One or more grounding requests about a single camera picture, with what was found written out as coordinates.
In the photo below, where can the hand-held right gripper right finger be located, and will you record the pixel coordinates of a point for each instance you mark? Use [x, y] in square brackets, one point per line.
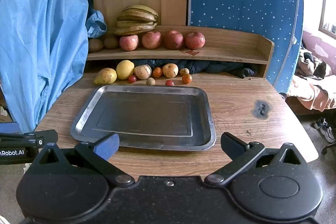
[232, 146]

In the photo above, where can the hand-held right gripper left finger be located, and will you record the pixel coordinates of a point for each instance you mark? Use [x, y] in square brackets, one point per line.
[107, 145]

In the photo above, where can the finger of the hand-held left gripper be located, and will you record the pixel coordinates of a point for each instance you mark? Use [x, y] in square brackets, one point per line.
[46, 138]

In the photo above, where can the metal tray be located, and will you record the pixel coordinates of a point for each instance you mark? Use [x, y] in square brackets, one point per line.
[147, 113]

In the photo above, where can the red cherry tomato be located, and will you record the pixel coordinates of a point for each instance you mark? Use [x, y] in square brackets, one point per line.
[169, 82]
[132, 79]

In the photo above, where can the striped pepino melon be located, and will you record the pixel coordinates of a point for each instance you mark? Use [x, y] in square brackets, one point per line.
[142, 71]

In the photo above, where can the small yellow fruit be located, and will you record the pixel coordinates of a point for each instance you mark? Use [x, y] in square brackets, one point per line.
[184, 71]

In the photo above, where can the small brown longan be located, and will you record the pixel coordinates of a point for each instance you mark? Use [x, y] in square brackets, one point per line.
[150, 81]

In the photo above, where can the yellow lemon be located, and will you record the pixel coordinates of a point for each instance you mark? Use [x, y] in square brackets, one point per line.
[125, 69]

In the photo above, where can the dark blue jacket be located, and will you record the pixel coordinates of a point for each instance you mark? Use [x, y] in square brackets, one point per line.
[210, 66]

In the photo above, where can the white sneaker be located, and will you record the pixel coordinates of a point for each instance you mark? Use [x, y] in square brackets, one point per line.
[325, 130]

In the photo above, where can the pink blanket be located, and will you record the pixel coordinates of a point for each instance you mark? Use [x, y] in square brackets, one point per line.
[312, 92]

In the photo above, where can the black chair base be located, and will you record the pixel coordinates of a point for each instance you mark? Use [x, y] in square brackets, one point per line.
[330, 147]

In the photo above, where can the round yellow pepino melon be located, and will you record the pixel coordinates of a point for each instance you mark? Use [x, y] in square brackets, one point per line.
[170, 70]

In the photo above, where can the wooden desk shelf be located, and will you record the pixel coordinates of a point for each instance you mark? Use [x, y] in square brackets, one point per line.
[231, 43]

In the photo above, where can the red apple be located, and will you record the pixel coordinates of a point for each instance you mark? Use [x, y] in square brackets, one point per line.
[151, 39]
[194, 40]
[129, 42]
[173, 39]

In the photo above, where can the light blue plastic sheet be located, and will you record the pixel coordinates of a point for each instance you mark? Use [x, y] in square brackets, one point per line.
[39, 29]

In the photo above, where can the pile of clothes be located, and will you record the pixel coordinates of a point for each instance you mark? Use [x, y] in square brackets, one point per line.
[311, 61]

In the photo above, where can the crumpled blue plastic bag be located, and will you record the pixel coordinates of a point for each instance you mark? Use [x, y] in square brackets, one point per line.
[95, 26]

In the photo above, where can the bunch of bananas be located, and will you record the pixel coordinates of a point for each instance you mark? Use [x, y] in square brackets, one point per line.
[135, 19]

